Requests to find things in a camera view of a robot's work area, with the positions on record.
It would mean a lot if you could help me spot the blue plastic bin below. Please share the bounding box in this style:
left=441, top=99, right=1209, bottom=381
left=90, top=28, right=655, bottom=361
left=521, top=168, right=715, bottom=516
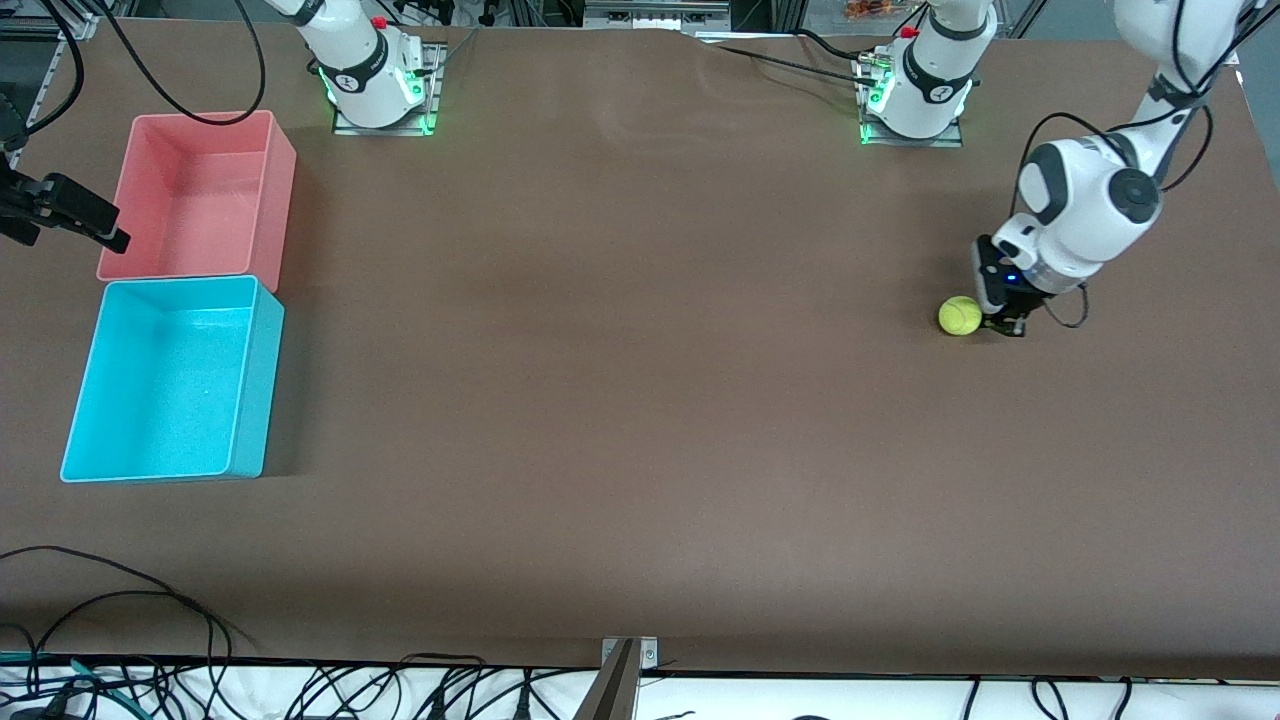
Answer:
left=60, top=275, right=286, bottom=484

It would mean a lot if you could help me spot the long black table cable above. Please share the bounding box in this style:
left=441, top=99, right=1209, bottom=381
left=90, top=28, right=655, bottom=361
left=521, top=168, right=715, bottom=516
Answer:
left=0, top=545, right=251, bottom=651

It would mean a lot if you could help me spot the teal cable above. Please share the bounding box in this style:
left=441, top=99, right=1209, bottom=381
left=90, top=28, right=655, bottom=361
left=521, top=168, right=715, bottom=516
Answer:
left=0, top=650, right=133, bottom=717

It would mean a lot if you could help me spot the black base power cable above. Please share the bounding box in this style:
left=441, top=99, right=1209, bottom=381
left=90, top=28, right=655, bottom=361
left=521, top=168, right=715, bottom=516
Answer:
left=712, top=44, right=881, bottom=87

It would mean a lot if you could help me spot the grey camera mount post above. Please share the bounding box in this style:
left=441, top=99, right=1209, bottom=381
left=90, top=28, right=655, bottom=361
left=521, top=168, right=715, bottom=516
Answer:
left=572, top=640, right=641, bottom=720

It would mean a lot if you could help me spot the thin black camera cable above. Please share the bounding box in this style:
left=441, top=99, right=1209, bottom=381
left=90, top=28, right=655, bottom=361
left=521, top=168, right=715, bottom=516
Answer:
left=1018, top=0, right=1263, bottom=331
left=20, top=0, right=89, bottom=133

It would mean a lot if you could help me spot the pink plastic bin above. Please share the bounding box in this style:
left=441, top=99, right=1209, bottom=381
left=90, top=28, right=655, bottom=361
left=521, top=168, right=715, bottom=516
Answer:
left=96, top=110, right=298, bottom=293

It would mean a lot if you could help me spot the metal table edge bracket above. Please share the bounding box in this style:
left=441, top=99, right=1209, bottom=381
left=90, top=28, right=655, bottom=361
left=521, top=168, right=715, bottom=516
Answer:
left=600, top=637, right=659, bottom=673

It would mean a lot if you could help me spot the aluminium frame rail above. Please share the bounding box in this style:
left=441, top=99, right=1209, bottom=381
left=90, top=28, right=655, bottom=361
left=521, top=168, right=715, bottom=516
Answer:
left=583, top=0, right=732, bottom=31

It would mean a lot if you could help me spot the yellow tennis ball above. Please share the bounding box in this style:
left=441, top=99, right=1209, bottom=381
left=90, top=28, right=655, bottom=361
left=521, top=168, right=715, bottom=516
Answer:
left=938, top=296, right=983, bottom=337

